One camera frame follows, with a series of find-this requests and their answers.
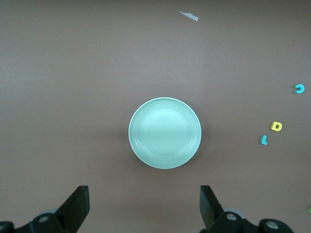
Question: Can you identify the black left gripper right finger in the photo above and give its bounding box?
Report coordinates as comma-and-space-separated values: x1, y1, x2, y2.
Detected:
200, 185, 295, 233

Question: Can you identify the green plate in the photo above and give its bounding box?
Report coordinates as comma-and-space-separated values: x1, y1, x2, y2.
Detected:
128, 97, 202, 169

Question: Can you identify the teal letter c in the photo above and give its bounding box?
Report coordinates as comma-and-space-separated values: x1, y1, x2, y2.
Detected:
292, 83, 306, 94

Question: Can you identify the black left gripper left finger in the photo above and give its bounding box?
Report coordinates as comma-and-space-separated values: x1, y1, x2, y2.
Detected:
0, 185, 90, 233

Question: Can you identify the white paper scrap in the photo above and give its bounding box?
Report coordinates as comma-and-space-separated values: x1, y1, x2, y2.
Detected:
179, 11, 199, 22

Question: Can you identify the brown table cover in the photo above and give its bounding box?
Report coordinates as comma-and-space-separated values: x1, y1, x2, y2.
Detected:
0, 0, 311, 233

